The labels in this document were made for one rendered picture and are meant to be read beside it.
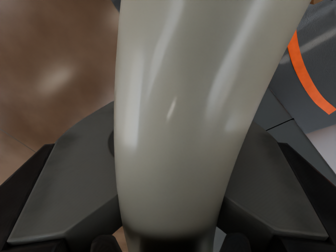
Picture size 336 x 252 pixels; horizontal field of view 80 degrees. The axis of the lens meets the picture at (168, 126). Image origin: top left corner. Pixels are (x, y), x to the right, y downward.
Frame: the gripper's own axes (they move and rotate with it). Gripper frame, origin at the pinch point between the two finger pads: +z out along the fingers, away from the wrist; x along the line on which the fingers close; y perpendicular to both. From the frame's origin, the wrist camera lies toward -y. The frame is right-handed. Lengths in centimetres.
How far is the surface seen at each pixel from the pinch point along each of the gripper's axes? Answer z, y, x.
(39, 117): 103, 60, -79
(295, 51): 88, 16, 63
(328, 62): 88, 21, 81
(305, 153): 35, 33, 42
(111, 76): 97, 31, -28
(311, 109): 90, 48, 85
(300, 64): 88, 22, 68
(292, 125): 47, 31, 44
